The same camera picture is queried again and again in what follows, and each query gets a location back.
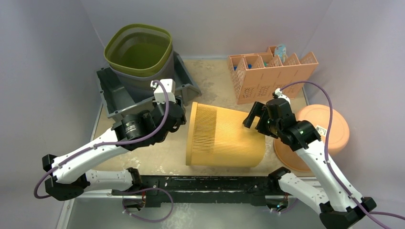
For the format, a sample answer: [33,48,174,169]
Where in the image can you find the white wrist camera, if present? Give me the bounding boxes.
[272,88,290,104]
[150,79,176,104]

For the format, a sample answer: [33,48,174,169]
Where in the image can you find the large orange plastic bucket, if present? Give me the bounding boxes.
[274,104,350,172]

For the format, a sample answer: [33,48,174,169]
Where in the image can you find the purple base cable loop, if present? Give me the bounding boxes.
[121,186,175,223]

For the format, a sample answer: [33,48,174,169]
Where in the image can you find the light blue packet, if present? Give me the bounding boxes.
[274,44,287,63]

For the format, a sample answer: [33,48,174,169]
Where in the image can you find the blue item in crate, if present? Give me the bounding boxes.
[233,64,252,71]

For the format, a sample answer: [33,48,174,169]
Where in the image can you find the olive green mesh basket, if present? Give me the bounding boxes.
[104,23,173,77]

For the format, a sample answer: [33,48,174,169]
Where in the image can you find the yellow mesh basket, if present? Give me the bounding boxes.
[185,102,266,167]

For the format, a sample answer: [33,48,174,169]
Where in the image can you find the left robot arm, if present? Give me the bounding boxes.
[42,96,186,201]

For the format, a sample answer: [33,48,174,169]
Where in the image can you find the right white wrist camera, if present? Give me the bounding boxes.
[272,88,290,104]

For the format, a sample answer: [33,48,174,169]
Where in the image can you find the dark grey plastic bin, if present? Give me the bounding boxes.
[96,52,202,121]

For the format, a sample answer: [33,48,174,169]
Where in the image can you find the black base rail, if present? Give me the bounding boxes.
[112,175,284,208]

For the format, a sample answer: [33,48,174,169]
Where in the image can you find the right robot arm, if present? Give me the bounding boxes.
[243,97,377,229]

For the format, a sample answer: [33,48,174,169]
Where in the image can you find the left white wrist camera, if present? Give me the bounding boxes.
[150,79,176,104]

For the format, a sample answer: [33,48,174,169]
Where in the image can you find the pink perforated organizer crate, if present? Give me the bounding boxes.
[228,46,319,104]

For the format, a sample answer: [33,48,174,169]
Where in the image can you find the grey mesh basket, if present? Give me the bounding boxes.
[110,51,174,100]

